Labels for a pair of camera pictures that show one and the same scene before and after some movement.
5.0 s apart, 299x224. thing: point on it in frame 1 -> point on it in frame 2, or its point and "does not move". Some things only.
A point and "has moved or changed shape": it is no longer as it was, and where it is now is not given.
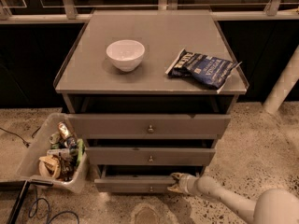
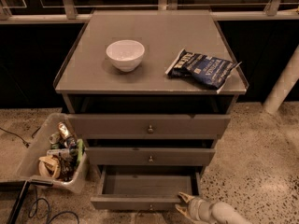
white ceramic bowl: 126,54 does not move
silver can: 54,137 does not move
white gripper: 187,183 -> 197,206
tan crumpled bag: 49,166 does not move
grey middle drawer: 148,156 does not move
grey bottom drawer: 134,184 has moved or changed shape
